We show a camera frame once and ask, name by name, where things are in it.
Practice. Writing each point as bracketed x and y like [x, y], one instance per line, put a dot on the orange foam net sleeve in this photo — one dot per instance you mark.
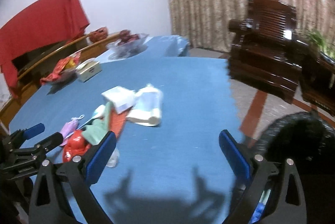
[117, 122]

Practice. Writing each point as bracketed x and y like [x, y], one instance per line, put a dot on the dark wooden side table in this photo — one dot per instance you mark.
[317, 81]

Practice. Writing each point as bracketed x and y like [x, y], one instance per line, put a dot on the white blue plastic pouch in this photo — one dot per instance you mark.
[147, 110]

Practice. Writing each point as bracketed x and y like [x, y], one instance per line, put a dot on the dark red apples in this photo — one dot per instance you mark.
[125, 37]

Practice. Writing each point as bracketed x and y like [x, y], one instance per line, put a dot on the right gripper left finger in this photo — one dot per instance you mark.
[49, 203]

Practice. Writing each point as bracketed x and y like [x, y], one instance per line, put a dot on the dark wooden armchair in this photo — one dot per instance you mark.
[265, 52]

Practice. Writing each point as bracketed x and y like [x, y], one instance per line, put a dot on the white tube bottle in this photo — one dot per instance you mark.
[98, 113]

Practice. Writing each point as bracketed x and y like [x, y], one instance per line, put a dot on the white blue medicine box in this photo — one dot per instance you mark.
[121, 98]

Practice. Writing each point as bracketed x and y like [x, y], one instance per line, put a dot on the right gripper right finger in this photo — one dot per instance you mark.
[276, 185]

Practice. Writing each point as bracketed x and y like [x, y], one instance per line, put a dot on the wooden sideboard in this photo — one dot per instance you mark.
[29, 77]

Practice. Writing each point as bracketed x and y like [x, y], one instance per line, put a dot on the black lined trash bin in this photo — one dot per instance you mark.
[309, 141]

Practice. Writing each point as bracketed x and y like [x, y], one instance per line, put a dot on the tissue box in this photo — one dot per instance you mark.
[88, 69]

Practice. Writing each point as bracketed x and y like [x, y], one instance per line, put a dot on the blue plastic bag scrap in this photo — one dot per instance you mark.
[257, 213]

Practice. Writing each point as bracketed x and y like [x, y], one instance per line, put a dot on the red ornament on sideboard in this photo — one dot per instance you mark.
[98, 35]

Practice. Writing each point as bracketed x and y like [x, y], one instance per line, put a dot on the red snack packets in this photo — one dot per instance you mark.
[70, 62]

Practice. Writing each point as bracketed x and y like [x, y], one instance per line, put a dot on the red plastic bag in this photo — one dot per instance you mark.
[77, 145]

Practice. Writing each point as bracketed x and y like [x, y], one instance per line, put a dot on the red cloth cover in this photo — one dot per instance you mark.
[40, 24]

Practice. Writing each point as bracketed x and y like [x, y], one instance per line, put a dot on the glass snack dish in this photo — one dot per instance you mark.
[64, 77]

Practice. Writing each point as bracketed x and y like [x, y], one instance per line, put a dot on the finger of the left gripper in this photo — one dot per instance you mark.
[37, 152]
[33, 131]

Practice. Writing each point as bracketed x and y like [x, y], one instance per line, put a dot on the green potted plant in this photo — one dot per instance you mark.
[316, 38]

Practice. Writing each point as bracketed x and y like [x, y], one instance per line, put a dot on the glass fruit bowl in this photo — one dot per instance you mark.
[121, 50]

